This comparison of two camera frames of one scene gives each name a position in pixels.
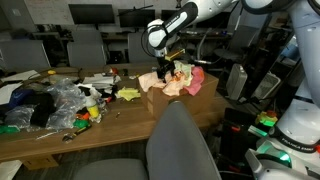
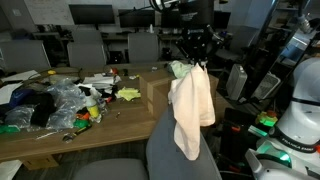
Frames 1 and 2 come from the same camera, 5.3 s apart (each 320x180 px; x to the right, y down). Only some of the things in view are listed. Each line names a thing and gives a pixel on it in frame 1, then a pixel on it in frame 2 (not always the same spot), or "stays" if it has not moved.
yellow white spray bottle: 92,103 stays
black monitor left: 92,14 stays
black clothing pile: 45,105 stays
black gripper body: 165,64 → 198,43
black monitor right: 135,17 stays
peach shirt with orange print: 172,85 → 192,104
